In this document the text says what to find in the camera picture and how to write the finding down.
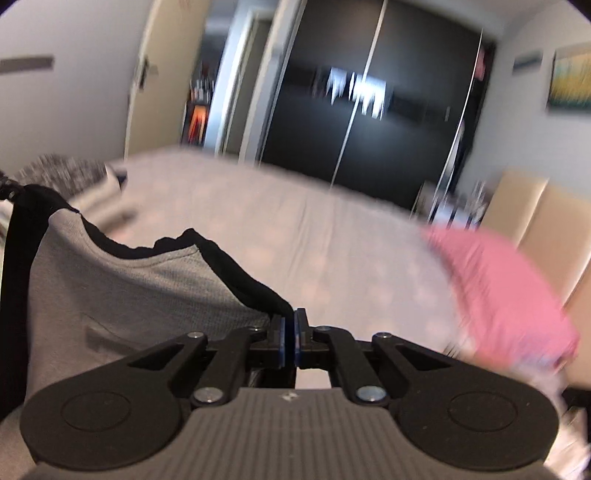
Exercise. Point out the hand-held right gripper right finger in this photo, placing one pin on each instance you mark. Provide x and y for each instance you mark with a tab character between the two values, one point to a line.
300	339

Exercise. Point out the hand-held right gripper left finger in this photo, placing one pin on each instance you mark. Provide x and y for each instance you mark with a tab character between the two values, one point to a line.
286	339

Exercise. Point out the black and grey shirt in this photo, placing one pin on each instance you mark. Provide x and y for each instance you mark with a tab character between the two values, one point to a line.
115	286

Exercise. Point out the stack of folded clothes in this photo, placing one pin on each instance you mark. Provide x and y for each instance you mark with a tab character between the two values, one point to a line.
106	203

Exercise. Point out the polka dot bed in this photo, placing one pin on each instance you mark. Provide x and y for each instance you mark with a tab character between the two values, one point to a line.
277	221

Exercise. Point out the white nightstand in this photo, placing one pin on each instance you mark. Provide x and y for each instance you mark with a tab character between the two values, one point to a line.
455	207

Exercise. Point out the pink pillow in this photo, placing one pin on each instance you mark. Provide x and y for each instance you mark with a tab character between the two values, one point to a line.
498	295

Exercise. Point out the black sliding wardrobe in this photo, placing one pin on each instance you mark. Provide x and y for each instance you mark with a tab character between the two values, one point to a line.
314	115

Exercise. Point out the cream padded headboard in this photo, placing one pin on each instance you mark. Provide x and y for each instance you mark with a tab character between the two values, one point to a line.
554	230

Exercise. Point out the dark floral folded garment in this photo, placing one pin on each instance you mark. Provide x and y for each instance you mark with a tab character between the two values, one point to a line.
60	173

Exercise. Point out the cream room door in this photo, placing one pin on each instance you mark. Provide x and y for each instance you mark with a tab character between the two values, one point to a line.
166	69

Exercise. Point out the framed landscape painting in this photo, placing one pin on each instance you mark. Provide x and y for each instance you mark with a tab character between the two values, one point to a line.
570	78

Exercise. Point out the dark wall-mounted bar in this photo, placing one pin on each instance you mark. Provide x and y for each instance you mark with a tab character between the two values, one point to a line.
526	61

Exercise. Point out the grey wall-mounted bar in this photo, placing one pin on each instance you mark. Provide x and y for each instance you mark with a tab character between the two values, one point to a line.
25	64

